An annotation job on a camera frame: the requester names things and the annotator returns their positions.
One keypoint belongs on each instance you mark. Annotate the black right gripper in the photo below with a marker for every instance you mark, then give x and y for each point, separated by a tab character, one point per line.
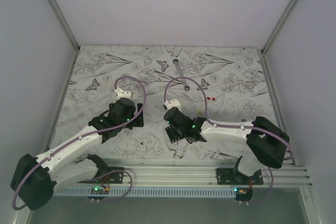
175	133

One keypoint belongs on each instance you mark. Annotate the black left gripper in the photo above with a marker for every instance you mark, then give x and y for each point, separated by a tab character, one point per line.
136	122

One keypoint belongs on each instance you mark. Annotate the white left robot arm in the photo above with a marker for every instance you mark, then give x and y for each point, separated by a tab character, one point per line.
37	178

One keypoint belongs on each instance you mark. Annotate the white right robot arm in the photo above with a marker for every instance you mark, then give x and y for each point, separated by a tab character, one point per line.
263	143

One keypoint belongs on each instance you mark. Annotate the silver ratchet wrench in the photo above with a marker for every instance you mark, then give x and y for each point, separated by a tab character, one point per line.
179	70

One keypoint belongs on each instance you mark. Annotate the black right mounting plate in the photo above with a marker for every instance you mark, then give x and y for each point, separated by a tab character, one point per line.
227	176

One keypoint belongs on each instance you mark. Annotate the black mounting plate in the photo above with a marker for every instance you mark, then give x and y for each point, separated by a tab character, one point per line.
113	178
227	176

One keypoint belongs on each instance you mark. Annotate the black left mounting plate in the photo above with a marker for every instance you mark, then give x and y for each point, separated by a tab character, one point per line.
113	178

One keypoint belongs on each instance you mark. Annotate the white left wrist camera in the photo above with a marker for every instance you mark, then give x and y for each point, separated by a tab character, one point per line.
120	93

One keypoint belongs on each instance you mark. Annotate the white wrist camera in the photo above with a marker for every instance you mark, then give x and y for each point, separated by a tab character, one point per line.
120	93
169	104

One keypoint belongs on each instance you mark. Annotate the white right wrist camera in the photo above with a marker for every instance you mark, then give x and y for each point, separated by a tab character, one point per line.
169	104

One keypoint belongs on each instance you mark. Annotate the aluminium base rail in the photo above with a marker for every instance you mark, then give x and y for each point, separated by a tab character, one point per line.
199	172

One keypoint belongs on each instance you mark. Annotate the white slotted cable duct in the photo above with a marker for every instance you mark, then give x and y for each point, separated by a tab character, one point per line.
140	191

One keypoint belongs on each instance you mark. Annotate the aluminium frame post left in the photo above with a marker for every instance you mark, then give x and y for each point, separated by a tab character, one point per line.
64	24

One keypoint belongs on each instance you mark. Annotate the aluminium frame post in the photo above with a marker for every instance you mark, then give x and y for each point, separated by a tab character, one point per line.
64	24
279	25

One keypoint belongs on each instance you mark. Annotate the aluminium frame post right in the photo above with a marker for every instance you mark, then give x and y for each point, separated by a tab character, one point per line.
279	25

